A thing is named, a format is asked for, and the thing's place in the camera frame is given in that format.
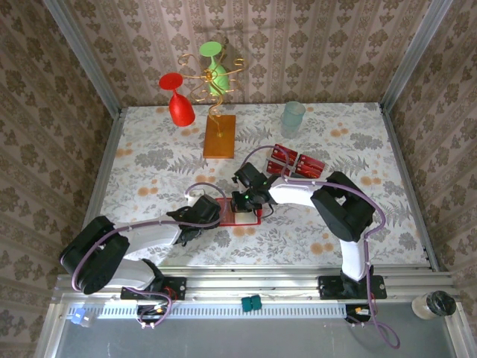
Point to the red VIP cards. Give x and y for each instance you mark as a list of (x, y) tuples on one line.
[(311, 162), (285, 153)]

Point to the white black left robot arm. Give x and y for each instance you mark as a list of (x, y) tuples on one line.
[(149, 235)]

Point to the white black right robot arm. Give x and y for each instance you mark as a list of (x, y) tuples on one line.
[(294, 194)]

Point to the clear plastic cup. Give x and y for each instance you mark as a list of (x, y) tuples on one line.
[(290, 131)]

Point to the black orange power connector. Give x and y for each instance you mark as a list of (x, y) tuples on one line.
[(357, 312), (153, 310)]

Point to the teal connector block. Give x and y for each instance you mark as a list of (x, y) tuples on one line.
[(251, 303)]

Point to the teal textured plastic cup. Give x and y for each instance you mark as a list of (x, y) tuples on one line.
[(294, 112)]

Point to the red wine glass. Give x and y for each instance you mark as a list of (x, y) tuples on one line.
[(181, 110)]

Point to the grey metal panel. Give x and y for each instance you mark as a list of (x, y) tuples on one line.
[(242, 339)]

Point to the green wine glass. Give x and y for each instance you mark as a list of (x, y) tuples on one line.
[(217, 76)]

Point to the blue white plastic connector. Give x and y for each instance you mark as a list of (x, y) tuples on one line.
[(80, 317)]

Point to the clear jar black lid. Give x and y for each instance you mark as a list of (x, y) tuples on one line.
[(434, 305)]

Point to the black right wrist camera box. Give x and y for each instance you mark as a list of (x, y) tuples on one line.
[(247, 174)]

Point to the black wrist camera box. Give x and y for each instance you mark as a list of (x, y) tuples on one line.
[(205, 209), (247, 174)]

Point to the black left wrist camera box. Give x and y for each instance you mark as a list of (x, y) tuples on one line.
[(205, 209)]

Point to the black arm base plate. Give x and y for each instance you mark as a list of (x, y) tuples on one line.
[(329, 289), (179, 287)]

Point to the aluminium mounting rail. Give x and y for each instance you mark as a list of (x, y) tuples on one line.
[(253, 283)]

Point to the aluminium table side rail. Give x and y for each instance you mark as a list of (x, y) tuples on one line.
[(100, 186), (410, 186)]

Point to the aluminium frame post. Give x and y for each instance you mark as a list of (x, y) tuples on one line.
[(82, 56), (413, 56)]

